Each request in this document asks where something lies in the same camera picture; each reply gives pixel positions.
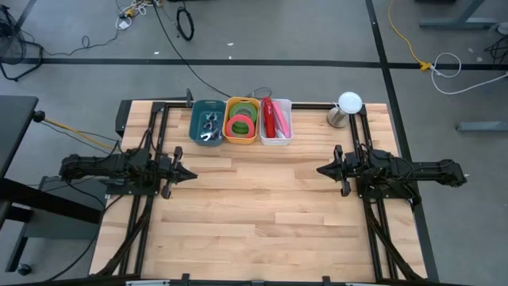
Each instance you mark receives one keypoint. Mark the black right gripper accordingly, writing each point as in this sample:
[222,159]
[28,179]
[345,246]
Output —
[347,171]

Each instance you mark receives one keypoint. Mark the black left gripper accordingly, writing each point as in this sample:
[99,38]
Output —
[174,171]

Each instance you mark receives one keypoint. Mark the teal staple remover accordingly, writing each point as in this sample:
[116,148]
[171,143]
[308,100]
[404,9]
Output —
[210,116]

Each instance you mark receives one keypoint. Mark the pink tape roll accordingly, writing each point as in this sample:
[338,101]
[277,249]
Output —
[240,136]

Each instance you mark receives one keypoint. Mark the green tape roll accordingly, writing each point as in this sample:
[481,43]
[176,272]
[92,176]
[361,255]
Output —
[243,105]

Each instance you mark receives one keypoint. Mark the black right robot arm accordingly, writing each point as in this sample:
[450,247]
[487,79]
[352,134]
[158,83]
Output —
[428,172]

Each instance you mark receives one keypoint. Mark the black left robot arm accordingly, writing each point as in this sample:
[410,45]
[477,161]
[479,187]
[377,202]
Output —
[99,168]

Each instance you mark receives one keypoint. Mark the teal plastic bin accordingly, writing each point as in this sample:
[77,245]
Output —
[196,119]

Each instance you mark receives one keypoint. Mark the white plastic bin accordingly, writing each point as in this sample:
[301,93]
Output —
[278,141]

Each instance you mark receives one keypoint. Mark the white desk lamp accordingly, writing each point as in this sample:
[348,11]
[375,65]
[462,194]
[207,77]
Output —
[350,102]

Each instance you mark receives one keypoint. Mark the orange plastic bin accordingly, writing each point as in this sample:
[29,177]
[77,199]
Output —
[242,100]

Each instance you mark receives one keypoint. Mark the grey desk foot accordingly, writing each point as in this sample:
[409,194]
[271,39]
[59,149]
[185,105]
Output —
[484,126]
[456,23]

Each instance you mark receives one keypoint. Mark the white power adapter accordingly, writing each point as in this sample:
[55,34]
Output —
[124,24]

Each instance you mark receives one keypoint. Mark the black desk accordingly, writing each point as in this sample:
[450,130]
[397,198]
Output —
[16,127]

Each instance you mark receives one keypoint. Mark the black caster wheel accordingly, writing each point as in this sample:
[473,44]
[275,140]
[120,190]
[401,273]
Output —
[24,269]

